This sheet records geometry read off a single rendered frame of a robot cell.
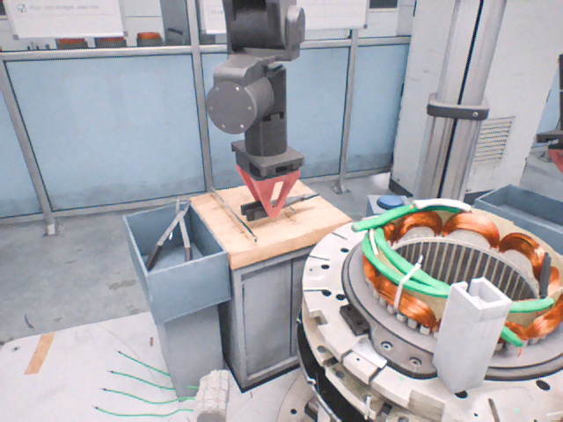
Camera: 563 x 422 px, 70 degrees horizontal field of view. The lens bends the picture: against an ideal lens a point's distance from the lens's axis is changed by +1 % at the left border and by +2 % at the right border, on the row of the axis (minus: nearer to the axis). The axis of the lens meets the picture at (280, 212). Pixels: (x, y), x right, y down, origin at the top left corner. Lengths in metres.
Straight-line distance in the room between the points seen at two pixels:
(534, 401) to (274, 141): 0.37
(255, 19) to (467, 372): 0.40
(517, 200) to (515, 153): 2.37
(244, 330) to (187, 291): 0.13
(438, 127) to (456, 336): 0.58
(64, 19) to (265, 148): 2.06
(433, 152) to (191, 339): 0.58
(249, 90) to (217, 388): 0.47
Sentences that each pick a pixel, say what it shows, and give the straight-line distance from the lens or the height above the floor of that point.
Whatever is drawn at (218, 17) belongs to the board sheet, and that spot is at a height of 1.21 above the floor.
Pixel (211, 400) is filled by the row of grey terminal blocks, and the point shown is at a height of 0.82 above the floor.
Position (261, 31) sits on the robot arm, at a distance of 0.49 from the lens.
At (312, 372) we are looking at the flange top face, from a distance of 0.46.
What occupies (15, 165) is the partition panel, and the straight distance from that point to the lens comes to 2.80.
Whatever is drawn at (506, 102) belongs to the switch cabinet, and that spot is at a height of 0.73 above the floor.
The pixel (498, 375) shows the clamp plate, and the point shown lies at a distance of 0.40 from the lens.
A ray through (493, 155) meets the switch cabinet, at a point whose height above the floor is 0.38.
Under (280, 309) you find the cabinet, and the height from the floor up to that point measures 0.93.
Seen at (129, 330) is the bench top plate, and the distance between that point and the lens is 0.88.
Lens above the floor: 1.38
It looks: 30 degrees down
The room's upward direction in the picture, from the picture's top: straight up
